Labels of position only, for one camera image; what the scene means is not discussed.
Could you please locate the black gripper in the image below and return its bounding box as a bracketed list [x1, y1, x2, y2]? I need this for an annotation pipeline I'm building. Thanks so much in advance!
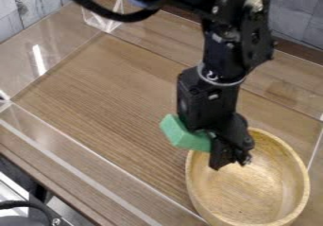
[176, 67, 255, 170]

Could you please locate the green rectangular block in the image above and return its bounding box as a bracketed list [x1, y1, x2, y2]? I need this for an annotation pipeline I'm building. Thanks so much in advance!
[159, 114, 211, 152]

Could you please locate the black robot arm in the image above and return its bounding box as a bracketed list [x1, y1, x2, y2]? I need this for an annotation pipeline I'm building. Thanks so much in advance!
[129, 0, 273, 170]

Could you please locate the round wooden bowl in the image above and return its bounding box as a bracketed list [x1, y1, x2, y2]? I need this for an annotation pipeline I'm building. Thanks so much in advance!
[185, 128, 311, 226]

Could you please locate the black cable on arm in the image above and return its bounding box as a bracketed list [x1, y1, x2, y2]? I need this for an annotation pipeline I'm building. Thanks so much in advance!
[49, 0, 169, 24]

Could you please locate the black metal bracket with screw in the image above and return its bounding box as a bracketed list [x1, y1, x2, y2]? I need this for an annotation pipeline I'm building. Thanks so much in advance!
[28, 192, 71, 226]

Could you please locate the clear acrylic corner bracket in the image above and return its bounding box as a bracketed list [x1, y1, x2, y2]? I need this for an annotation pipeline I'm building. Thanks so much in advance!
[81, 0, 124, 33]

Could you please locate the black cable bottom left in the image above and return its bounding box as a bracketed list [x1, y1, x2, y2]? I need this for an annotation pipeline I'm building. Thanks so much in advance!
[0, 200, 56, 224]

